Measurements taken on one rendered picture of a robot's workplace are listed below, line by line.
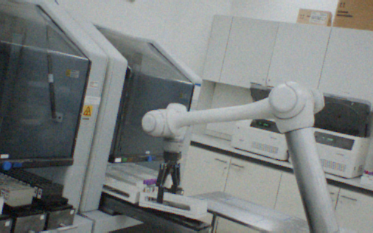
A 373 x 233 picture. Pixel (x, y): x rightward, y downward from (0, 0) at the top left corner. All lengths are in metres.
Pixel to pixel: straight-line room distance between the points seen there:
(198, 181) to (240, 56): 1.34
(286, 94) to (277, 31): 3.13
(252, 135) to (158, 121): 2.60
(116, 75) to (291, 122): 0.84
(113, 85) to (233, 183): 2.57
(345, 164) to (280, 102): 2.56
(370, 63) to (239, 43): 1.28
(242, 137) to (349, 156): 0.97
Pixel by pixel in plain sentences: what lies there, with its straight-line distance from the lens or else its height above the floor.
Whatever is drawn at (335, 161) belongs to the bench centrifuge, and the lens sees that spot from 4.17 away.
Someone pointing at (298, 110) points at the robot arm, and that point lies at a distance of 1.64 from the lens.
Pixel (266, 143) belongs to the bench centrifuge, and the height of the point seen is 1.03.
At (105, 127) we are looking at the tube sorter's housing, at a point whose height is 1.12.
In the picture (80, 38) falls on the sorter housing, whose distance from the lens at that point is 2.04.
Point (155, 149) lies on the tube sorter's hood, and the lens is 2.45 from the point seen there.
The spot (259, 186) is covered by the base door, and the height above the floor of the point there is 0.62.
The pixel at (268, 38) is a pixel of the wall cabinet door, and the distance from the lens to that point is 4.74.
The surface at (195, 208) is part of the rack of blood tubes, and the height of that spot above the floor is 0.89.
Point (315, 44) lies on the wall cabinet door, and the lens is 4.59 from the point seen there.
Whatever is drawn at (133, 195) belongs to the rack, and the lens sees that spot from 2.15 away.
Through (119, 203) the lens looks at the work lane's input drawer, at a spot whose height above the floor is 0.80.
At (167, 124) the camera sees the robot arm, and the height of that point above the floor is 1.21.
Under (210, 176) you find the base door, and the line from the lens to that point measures 4.57.
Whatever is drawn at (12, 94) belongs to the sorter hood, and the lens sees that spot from 1.72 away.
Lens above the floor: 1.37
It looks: 3 degrees down
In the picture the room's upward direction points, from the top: 12 degrees clockwise
